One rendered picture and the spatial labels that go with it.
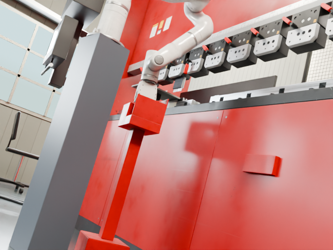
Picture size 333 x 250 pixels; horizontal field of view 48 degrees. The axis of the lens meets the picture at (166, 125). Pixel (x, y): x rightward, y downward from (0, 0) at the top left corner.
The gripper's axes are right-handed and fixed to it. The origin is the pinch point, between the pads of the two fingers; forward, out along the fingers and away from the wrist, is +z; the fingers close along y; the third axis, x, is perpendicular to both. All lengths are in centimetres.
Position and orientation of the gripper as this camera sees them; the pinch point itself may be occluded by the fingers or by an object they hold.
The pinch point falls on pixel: (142, 112)
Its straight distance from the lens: 182.0
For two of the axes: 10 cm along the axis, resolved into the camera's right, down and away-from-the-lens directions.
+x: 3.9, -0.8, -9.2
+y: -9.0, -2.4, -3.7
